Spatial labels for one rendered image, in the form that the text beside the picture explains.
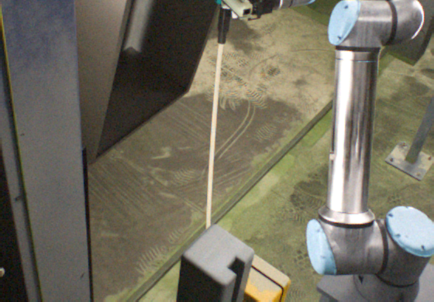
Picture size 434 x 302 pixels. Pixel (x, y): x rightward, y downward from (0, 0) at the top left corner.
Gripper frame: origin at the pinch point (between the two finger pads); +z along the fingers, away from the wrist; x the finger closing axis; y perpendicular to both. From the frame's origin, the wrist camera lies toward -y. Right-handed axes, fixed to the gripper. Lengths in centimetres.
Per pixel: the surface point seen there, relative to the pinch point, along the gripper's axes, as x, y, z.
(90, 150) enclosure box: 7, 59, 43
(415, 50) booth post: 48, 96, -180
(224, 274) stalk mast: -115, -49, 76
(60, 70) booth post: -62, -37, 75
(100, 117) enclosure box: 2, 39, 41
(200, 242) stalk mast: -111, -49, 76
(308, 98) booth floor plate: 43, 105, -97
